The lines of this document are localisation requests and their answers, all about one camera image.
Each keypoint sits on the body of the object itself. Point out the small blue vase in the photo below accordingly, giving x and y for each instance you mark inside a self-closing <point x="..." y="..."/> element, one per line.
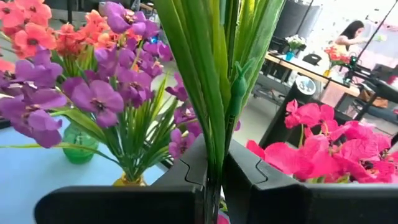
<point x="289" y="56"/>

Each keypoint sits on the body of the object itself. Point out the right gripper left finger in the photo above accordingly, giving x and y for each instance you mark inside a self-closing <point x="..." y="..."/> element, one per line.
<point x="124" y="205"/>

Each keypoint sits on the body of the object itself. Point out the wooden workbench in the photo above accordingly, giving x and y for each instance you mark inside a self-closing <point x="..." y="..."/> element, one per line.
<point x="339" y="85"/>

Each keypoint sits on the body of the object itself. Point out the white flower bouquet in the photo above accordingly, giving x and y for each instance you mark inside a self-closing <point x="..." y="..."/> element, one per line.
<point x="295" y="42"/>

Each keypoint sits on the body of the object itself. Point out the small yellow vase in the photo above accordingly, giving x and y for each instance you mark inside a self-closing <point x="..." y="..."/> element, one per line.
<point x="326" y="73"/>

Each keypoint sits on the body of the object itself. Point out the green glass vase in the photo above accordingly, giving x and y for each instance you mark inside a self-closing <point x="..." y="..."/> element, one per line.
<point x="79" y="152"/>

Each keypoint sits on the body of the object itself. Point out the yellow glass vase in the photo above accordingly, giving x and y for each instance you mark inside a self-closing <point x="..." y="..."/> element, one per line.
<point x="129" y="181"/>

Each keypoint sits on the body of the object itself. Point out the neighbouring station robot arm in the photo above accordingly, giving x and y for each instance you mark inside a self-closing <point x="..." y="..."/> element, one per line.
<point x="370" y="77"/>

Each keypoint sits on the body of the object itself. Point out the person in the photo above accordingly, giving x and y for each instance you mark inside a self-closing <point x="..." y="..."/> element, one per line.
<point x="349" y="37"/>

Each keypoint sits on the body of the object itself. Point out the red flower bouquet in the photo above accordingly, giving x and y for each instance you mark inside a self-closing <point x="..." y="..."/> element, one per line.
<point x="337" y="57"/>

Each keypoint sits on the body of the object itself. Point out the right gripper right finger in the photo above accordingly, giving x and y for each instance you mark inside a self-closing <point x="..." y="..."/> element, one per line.
<point x="311" y="205"/>

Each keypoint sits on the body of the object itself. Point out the orange artificial flower stem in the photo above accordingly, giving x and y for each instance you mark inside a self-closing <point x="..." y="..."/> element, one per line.
<point x="94" y="21"/>
<point x="31" y="37"/>
<point x="70" y="39"/>

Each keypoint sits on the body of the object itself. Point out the red artificial flower stem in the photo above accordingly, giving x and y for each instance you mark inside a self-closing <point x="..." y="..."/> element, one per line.
<point x="363" y="149"/>
<point x="295" y="158"/>
<point x="211" y="77"/>

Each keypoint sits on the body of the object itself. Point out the purple artificial flower stem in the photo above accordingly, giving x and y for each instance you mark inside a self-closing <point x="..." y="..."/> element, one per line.
<point x="34" y="118"/>
<point x="180" y="143"/>
<point x="99" y="99"/>

